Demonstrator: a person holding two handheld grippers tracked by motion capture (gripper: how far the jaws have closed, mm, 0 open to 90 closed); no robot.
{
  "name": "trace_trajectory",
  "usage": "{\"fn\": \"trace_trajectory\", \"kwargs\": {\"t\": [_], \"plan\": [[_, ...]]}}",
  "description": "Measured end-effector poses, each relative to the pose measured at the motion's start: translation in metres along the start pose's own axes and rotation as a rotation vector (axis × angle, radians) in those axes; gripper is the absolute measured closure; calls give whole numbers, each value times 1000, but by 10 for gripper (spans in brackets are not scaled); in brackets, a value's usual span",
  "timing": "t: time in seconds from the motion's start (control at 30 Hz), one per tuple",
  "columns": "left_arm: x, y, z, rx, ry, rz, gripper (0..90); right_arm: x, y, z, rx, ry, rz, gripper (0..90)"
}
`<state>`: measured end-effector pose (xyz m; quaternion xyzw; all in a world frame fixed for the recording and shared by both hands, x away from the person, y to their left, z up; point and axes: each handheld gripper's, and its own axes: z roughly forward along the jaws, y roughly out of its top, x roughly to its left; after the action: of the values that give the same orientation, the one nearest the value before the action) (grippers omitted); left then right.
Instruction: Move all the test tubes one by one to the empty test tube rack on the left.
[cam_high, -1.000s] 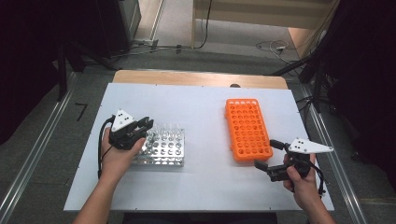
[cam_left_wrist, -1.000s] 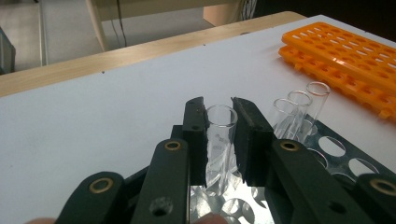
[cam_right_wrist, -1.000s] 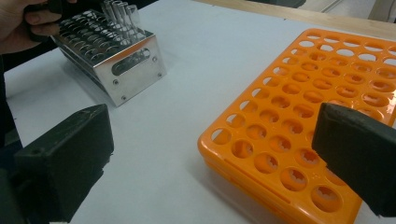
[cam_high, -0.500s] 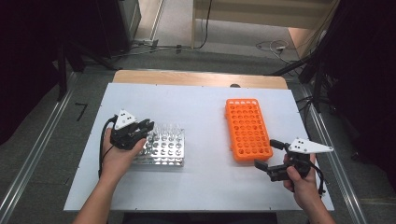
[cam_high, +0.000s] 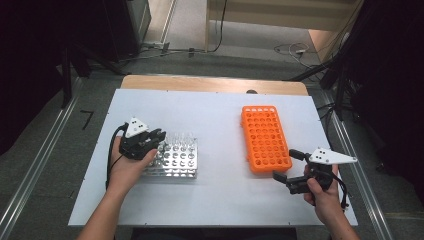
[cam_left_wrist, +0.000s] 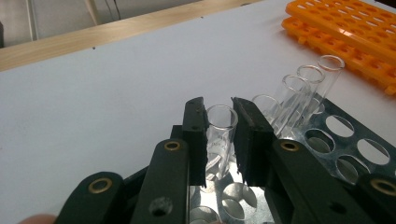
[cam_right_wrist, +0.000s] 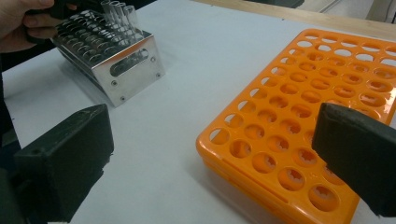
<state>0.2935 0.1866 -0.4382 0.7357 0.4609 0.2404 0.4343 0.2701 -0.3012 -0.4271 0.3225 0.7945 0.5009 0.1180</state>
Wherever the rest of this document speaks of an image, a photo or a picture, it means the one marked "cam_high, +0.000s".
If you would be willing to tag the beige wooden platform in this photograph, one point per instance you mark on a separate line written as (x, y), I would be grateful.
(283, 18)

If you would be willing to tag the person's left hand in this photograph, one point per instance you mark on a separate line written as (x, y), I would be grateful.
(125, 173)

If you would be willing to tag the dark curtain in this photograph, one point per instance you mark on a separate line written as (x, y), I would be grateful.
(393, 83)
(26, 66)

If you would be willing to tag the white table board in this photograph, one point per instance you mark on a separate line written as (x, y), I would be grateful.
(213, 116)

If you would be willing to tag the wooden table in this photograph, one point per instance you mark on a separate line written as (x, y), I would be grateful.
(213, 84)

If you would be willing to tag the black cabinet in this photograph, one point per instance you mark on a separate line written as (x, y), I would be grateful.
(123, 26)

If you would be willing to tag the dark table grommet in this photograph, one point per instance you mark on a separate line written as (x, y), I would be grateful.
(251, 92)

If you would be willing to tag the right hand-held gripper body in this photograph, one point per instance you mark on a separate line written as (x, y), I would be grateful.
(328, 156)

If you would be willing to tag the aluminium floor rail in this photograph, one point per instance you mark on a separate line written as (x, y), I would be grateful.
(41, 160)
(375, 213)

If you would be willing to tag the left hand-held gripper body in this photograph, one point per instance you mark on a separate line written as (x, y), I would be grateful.
(135, 128)

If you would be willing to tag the silver metal test tube rack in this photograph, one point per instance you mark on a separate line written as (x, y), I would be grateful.
(180, 163)

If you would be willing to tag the person's right hand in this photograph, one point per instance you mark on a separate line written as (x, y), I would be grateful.
(326, 203)

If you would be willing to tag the brown wooden panel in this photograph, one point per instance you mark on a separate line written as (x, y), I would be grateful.
(321, 43)

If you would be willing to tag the black metal stand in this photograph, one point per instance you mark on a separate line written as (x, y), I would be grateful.
(66, 83)
(340, 96)

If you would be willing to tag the orange plastic test tube rack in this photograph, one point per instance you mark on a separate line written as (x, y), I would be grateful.
(266, 143)

